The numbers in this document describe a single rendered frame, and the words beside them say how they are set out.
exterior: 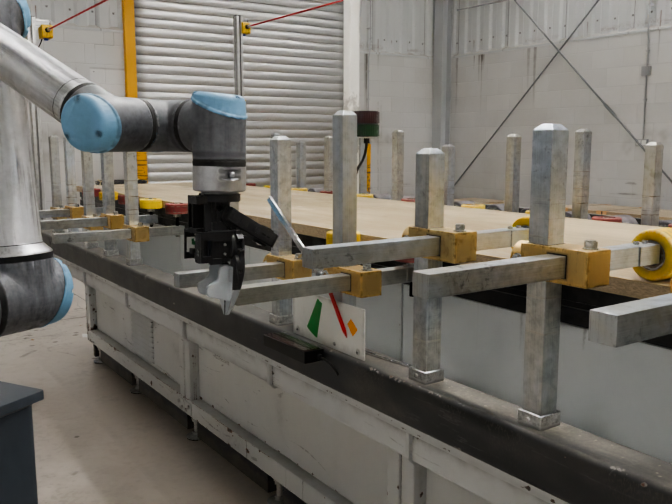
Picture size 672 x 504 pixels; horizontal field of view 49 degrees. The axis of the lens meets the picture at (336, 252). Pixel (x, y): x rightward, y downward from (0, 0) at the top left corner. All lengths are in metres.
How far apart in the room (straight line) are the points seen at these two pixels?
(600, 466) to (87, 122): 0.89
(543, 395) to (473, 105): 10.36
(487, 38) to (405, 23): 1.25
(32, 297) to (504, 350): 0.97
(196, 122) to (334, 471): 1.16
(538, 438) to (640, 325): 0.42
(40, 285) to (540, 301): 1.05
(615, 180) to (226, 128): 8.71
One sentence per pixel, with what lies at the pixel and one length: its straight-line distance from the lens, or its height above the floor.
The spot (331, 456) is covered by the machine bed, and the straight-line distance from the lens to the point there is 2.09.
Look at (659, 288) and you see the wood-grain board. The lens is 1.22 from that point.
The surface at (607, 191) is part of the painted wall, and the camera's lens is 9.83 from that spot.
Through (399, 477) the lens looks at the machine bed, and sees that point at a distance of 1.80.
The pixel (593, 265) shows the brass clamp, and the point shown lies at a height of 0.95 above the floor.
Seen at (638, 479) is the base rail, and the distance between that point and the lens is 1.03.
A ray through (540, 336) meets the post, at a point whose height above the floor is 0.84.
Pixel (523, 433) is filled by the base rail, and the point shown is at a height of 0.70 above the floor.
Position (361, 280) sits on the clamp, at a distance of 1.39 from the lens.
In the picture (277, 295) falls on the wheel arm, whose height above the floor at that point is 0.84.
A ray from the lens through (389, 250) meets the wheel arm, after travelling 1.14.
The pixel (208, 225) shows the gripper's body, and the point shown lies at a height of 0.98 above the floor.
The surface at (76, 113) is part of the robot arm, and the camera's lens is 1.23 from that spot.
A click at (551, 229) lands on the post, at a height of 0.99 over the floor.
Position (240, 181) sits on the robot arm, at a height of 1.05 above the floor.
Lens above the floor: 1.11
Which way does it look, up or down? 8 degrees down
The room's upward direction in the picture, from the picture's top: straight up
